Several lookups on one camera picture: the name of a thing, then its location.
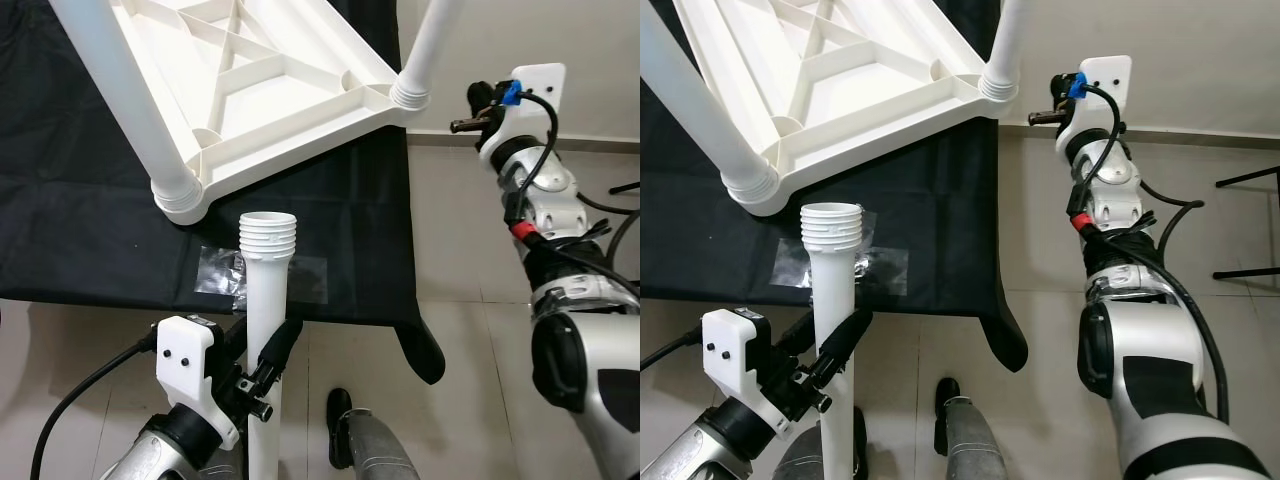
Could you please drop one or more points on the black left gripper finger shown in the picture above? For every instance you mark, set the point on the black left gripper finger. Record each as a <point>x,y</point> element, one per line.
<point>283,348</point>
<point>238,338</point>
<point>798,335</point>
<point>845,345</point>

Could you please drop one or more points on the white plastic table leg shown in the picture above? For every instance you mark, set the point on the white plastic table leg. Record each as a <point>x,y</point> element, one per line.
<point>425,50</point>
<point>1005,50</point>
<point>268,300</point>
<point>700,100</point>
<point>832,290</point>
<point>120,100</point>

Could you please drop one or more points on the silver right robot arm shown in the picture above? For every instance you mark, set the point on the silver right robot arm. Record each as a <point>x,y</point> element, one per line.
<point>1150,350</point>
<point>590,350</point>

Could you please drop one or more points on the clear tape cross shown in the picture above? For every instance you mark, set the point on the clear tape cross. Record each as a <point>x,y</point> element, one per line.
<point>310,280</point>
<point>885,270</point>

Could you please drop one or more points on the grey robot left foot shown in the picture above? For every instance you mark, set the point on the grey robot left foot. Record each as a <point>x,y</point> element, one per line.
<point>805,460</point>
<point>228,468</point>

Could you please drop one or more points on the black table cloth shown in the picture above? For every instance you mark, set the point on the black table cloth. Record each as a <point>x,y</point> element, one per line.
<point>700,240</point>
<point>60,220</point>

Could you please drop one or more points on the white plastic table top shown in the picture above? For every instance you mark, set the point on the white plastic table top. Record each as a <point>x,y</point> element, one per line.
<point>280,90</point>
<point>860,80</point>

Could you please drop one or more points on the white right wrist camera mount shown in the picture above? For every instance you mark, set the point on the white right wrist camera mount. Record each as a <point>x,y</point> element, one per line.
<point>535,85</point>
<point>1105,80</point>

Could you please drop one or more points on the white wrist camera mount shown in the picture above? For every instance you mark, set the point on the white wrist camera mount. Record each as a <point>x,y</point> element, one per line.
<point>730,355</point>
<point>1105,80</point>
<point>535,85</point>
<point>185,360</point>

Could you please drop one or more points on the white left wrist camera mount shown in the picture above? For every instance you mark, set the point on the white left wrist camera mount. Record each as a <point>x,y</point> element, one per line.
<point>185,360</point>
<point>730,355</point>

